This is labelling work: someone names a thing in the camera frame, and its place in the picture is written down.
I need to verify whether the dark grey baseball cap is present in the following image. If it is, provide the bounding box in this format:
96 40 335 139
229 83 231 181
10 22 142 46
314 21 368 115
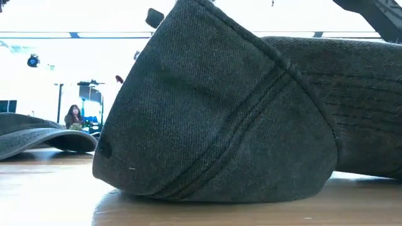
92 0 402 203

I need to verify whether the black rounded object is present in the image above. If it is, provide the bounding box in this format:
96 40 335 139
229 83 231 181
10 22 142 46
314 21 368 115
144 8 165 30

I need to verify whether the person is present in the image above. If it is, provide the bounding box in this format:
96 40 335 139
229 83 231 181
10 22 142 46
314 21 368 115
63 104 84 131

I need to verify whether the black round lamp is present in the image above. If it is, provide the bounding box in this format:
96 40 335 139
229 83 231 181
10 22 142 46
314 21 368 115
26 53 41 68

